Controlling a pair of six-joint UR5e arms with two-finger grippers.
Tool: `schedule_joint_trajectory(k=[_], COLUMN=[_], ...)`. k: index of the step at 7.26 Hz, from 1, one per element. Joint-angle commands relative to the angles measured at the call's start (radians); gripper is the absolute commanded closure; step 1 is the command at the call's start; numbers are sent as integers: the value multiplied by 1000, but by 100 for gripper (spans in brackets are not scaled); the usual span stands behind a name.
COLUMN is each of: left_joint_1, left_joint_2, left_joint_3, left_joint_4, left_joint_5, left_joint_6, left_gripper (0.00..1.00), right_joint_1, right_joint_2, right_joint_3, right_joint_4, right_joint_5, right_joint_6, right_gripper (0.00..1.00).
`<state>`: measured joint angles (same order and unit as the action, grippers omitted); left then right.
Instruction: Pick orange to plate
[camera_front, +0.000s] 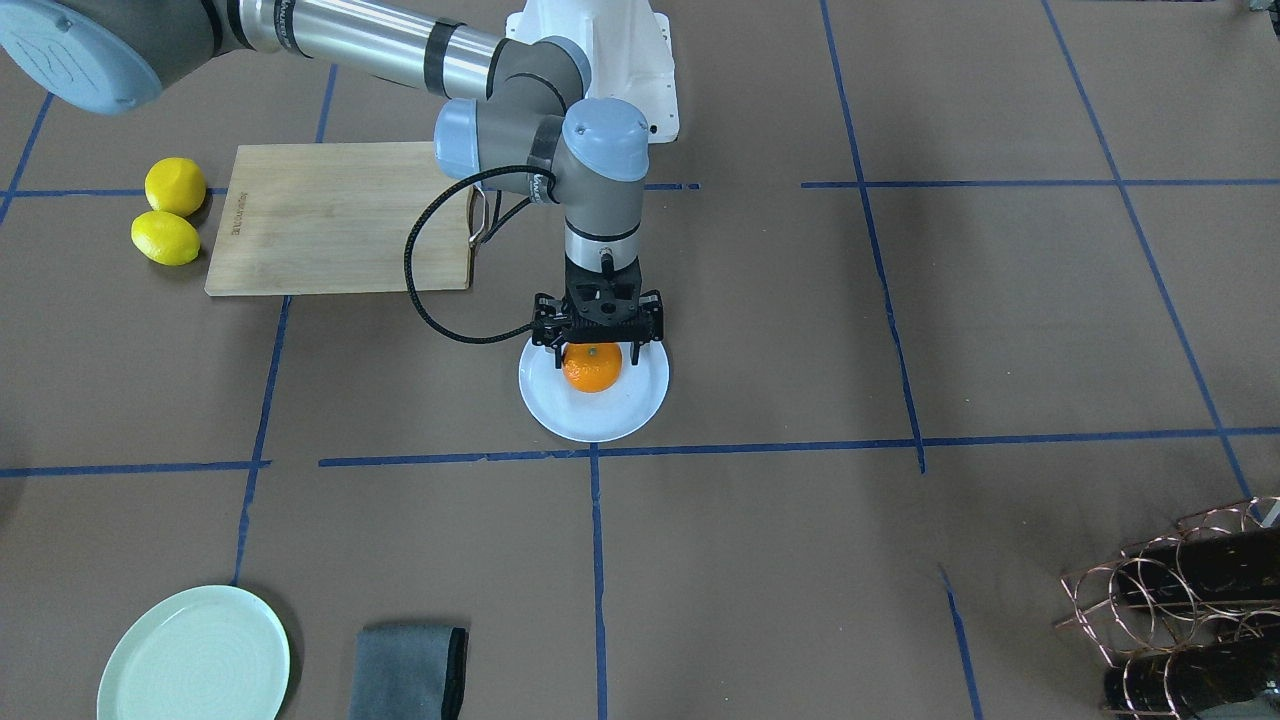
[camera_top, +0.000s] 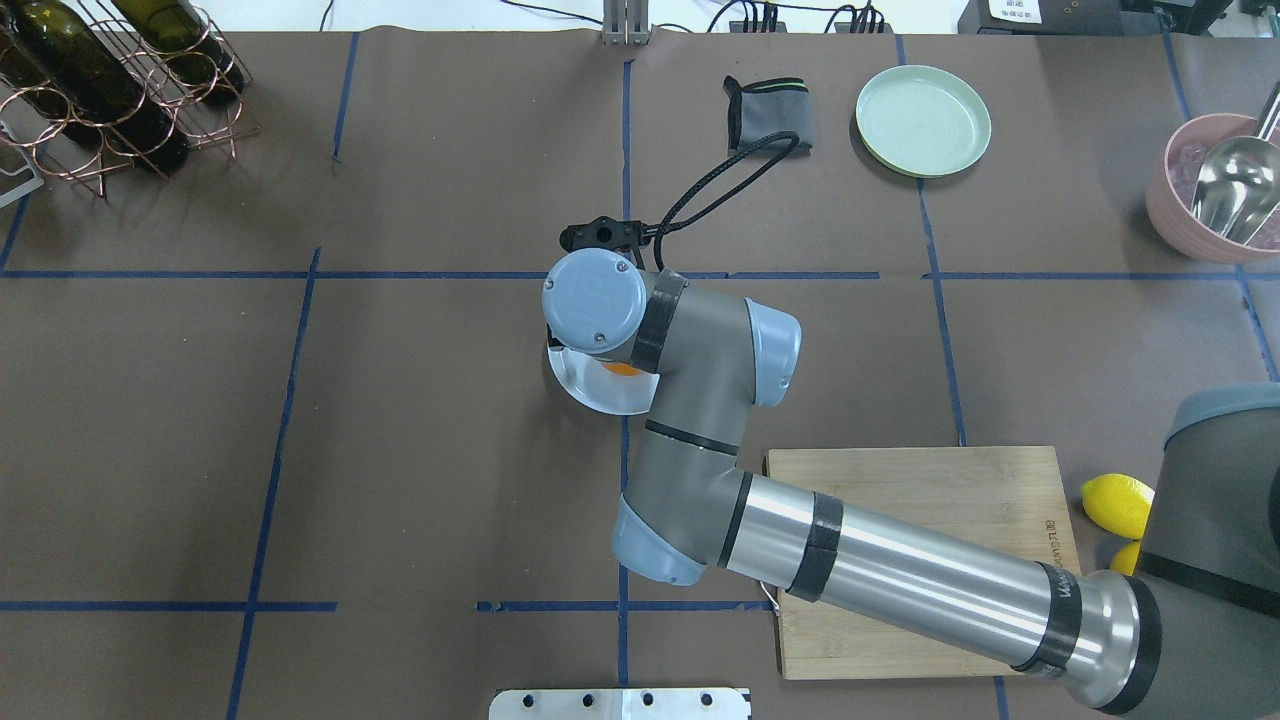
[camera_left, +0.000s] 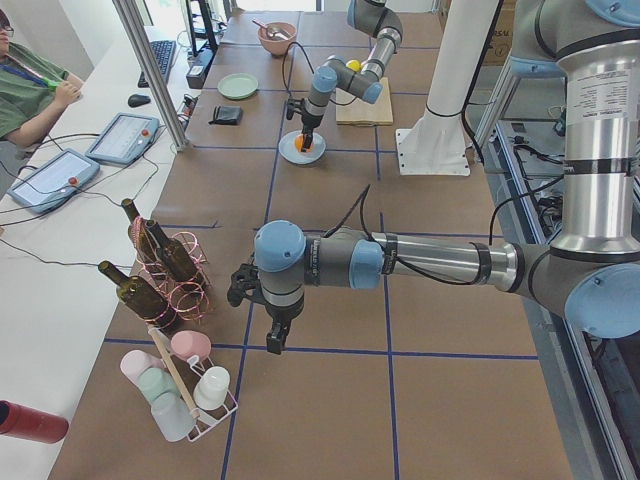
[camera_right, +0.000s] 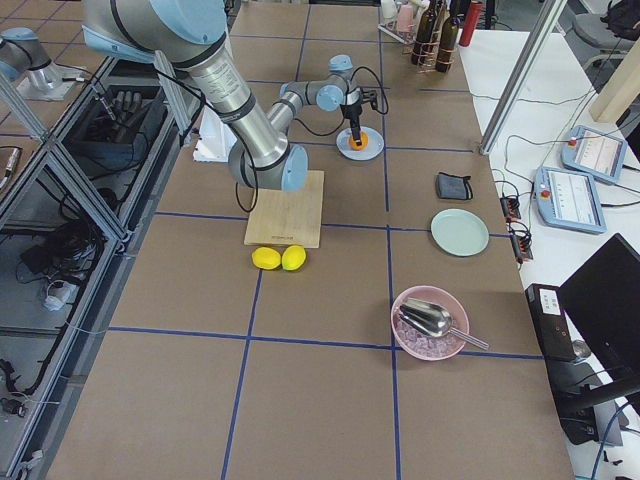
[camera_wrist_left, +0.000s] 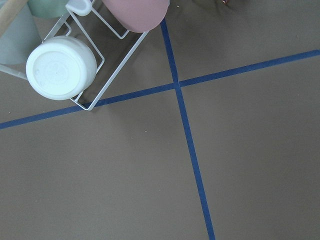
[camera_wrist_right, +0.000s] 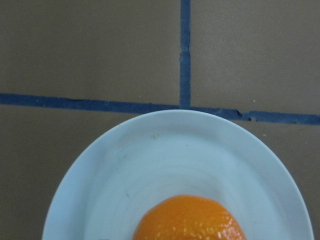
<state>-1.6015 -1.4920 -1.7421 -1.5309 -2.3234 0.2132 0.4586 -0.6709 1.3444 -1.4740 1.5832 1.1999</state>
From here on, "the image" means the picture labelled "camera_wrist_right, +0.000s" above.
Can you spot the light blue plate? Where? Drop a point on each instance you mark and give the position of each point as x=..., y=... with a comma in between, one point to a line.
x=149, y=158

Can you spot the orange fruit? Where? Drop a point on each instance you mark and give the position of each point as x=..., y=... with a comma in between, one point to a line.
x=187, y=217

